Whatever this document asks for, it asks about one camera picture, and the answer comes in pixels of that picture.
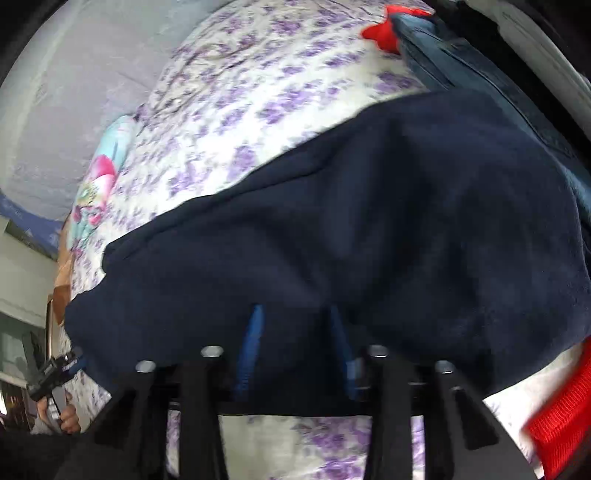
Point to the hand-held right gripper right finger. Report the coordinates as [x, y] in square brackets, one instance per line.
[415, 415]

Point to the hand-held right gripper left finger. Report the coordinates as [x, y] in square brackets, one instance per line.
[194, 415]

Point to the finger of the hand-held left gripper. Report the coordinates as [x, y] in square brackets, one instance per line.
[76, 361]

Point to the navy blue pants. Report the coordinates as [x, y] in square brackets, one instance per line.
[369, 230]

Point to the person's left hand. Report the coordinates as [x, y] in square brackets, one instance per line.
[69, 415]

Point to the brown patterned pillow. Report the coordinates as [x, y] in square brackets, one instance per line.
[62, 295]

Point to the blue printed cloth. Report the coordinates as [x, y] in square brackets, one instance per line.
[27, 221]

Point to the red knit cloth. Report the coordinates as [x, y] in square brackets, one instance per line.
[563, 415]

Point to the floral turquoise pillow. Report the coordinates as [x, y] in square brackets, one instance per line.
[101, 175]

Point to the purple floral bedsheet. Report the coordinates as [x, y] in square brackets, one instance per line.
[277, 92]

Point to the blue denim jeans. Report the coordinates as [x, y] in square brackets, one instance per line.
[461, 69]

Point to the red garment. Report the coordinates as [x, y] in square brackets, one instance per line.
[385, 30]

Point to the grey sweatshirt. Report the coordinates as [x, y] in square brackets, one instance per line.
[535, 41]

